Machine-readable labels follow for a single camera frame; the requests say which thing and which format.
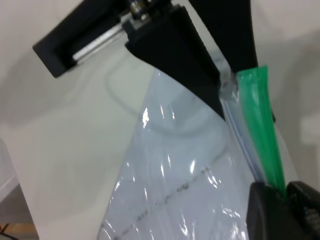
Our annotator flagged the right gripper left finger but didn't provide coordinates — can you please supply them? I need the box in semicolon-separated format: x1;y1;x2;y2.
246;181;301;240

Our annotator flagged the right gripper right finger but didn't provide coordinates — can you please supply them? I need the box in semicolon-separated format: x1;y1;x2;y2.
286;181;320;240

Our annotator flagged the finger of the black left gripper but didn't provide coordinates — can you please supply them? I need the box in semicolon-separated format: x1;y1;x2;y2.
124;6;227;121
187;0;260;75

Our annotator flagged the clear plastic zip bag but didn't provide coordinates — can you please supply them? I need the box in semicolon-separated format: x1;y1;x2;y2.
99;69;263;240

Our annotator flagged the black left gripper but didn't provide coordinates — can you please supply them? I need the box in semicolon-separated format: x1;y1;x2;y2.
32;0;186;79

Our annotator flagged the transparent bag with green zip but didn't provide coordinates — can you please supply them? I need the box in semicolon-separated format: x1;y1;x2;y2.
96;64;288;240

